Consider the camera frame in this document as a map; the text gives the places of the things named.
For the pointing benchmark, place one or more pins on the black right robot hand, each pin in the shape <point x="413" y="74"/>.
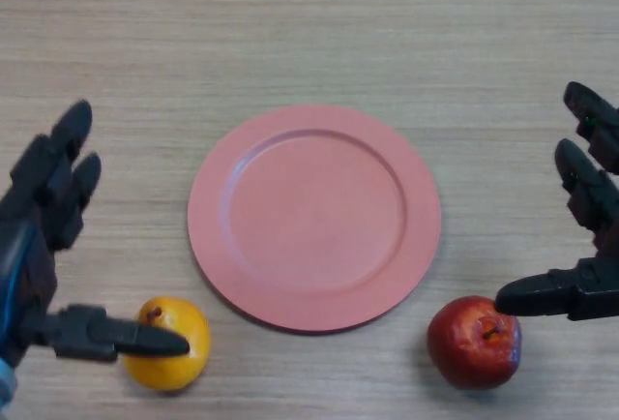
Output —
<point x="546" y="296"/>

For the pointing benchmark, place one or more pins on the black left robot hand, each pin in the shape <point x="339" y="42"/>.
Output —
<point x="29" y="226"/>

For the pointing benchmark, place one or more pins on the yellow pear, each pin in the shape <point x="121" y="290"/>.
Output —
<point x="164" y="374"/>

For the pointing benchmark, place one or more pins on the pink round plate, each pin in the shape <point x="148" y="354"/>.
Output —
<point x="314" y="219"/>

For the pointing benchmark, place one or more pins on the red apple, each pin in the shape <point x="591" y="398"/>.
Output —
<point x="459" y="347"/>

